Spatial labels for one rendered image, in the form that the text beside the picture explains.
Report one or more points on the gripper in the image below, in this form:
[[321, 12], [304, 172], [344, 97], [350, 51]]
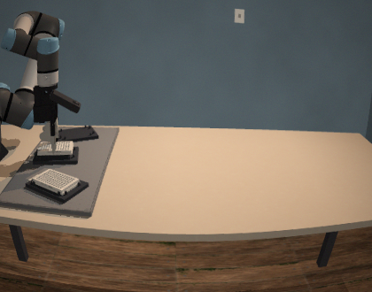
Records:
[[46, 110]]

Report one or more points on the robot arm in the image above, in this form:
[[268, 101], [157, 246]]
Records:
[[17, 109]]

